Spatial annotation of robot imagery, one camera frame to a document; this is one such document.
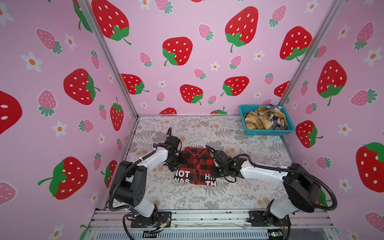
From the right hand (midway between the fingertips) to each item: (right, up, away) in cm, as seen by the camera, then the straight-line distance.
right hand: (209, 172), depth 86 cm
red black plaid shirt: (-7, +2, 0) cm, 7 cm away
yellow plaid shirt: (+37, +32, +19) cm, 53 cm away
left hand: (-14, +4, +3) cm, 15 cm away
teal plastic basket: (+48, +26, +15) cm, 57 cm away
